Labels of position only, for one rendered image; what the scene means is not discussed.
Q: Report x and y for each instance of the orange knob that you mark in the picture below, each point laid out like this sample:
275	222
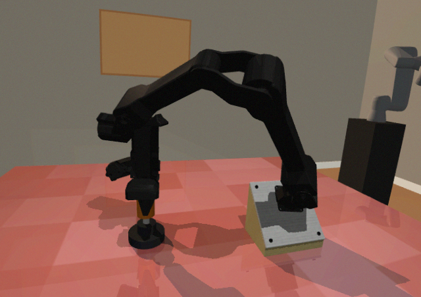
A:
139	213

